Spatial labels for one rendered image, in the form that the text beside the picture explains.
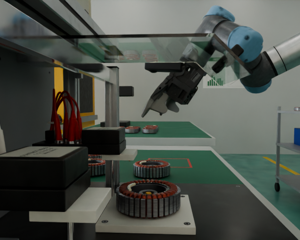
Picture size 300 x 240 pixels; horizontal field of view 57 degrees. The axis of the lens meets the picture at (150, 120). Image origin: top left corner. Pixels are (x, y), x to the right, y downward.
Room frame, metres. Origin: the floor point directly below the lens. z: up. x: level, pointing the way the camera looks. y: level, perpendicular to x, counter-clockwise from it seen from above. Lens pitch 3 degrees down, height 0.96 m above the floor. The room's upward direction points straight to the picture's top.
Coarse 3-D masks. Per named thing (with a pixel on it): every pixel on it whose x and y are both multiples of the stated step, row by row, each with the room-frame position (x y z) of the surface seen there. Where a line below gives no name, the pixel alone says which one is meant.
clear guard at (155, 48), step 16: (80, 48) 0.49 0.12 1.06; (96, 48) 0.49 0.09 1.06; (112, 48) 0.49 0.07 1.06; (128, 48) 0.49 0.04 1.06; (144, 48) 0.49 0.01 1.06; (160, 48) 0.49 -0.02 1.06; (176, 48) 0.49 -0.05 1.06; (192, 48) 0.49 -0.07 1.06; (208, 48) 0.47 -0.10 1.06; (224, 48) 0.41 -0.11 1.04; (208, 64) 0.56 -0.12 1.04; (224, 64) 0.47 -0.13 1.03; (240, 64) 0.40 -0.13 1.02; (224, 80) 0.56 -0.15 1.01
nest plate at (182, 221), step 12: (108, 204) 0.49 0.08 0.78; (180, 204) 0.49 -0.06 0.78; (108, 216) 0.44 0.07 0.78; (120, 216) 0.44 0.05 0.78; (168, 216) 0.44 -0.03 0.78; (180, 216) 0.44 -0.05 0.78; (192, 216) 0.44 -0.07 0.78; (96, 228) 0.41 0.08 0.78; (108, 228) 0.41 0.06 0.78; (120, 228) 0.40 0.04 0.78; (132, 228) 0.40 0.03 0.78; (144, 228) 0.40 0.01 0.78; (156, 228) 0.40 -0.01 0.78; (168, 228) 0.40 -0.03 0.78; (180, 228) 0.40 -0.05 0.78; (192, 228) 0.40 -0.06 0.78
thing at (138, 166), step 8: (144, 160) 0.87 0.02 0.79; (152, 160) 0.87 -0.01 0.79; (160, 160) 0.86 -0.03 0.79; (136, 168) 0.80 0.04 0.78; (144, 168) 0.78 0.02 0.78; (152, 168) 0.79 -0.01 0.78; (160, 168) 0.78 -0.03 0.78; (168, 168) 0.81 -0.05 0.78; (144, 176) 0.78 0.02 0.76; (152, 176) 0.79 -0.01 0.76; (160, 176) 0.78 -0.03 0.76
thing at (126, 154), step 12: (84, 132) 0.45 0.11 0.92; (96, 132) 0.45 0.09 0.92; (108, 132) 0.45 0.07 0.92; (120, 132) 0.46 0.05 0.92; (36, 144) 0.45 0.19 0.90; (48, 144) 0.45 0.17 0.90; (60, 144) 0.45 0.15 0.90; (72, 144) 0.45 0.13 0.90; (84, 144) 0.45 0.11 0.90; (96, 144) 0.45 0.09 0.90; (108, 144) 0.45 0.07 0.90; (120, 144) 0.45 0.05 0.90; (108, 156) 0.45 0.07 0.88; (120, 156) 0.45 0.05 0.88; (132, 156) 0.45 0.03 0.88
